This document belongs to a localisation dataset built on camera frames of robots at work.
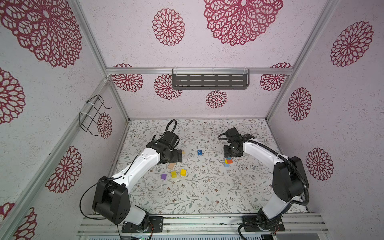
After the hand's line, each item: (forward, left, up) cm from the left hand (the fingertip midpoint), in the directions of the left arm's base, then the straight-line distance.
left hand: (172, 160), depth 84 cm
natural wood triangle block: (+12, -6, -11) cm, 17 cm away
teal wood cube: (+6, -35, -8) cm, 36 cm away
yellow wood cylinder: (+3, -32, -8) cm, 33 cm away
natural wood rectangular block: (+3, +2, -11) cm, 11 cm away
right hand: (+7, -34, -3) cm, 35 cm away
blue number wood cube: (+12, -17, -10) cm, 23 cm away
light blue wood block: (+2, -33, -10) cm, 35 cm away
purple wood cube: (-4, +6, -12) cm, 14 cm away
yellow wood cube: (-3, -6, -9) cm, 11 cm away
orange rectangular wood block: (+3, -35, -7) cm, 36 cm away
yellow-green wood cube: (-3, 0, -11) cm, 11 cm away
